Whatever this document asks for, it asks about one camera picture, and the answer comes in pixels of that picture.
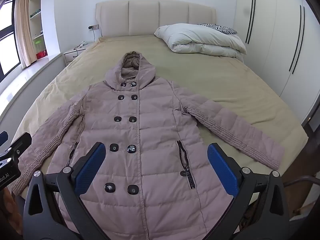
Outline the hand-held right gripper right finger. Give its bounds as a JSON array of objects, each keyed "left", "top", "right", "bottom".
[{"left": 204, "top": 143, "right": 290, "bottom": 240}]

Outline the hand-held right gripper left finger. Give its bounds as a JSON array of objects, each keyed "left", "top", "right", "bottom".
[{"left": 22, "top": 142, "right": 112, "bottom": 240}]

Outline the mauve hooded puffer coat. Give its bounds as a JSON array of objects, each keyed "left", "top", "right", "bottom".
[{"left": 11, "top": 52, "right": 285, "bottom": 240}]

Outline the white window bench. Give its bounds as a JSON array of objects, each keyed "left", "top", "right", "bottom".
[{"left": 0, "top": 52, "right": 66, "bottom": 110}]

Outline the brown wooden chair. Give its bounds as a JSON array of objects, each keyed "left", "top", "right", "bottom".
[{"left": 284, "top": 174, "right": 320, "bottom": 189}]

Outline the bed with tan sheet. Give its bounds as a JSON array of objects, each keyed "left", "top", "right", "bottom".
[{"left": 10, "top": 34, "right": 309, "bottom": 240}]

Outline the black framed window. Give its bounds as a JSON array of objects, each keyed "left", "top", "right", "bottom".
[{"left": 0, "top": 0, "right": 22, "bottom": 76}]

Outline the white nightstand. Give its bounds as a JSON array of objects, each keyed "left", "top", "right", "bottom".
[{"left": 64, "top": 41, "right": 94, "bottom": 64}]

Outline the beige curtain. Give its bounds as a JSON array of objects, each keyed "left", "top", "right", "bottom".
[{"left": 14, "top": 0, "right": 37, "bottom": 68}]

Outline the white wardrobe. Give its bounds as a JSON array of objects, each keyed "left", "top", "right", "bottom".
[{"left": 234, "top": 0, "right": 320, "bottom": 130}]

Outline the folded white duvet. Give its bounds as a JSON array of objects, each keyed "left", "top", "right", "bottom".
[{"left": 154, "top": 23, "right": 247, "bottom": 60}]

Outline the zebra print pillow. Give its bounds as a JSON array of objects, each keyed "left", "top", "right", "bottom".
[{"left": 197, "top": 24, "right": 238, "bottom": 35}]

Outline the beige upholstered headboard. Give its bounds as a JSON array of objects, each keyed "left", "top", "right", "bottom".
[{"left": 95, "top": 0, "right": 217, "bottom": 37}]

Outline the black cable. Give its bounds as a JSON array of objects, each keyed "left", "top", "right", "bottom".
[{"left": 74, "top": 29, "right": 96, "bottom": 52}]

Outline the black wardrobe handle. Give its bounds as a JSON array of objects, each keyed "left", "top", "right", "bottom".
[
  {"left": 289, "top": 5, "right": 302, "bottom": 72},
  {"left": 292, "top": 6, "right": 306, "bottom": 74},
  {"left": 248, "top": 0, "right": 257, "bottom": 44},
  {"left": 245, "top": 0, "right": 254, "bottom": 43}
]

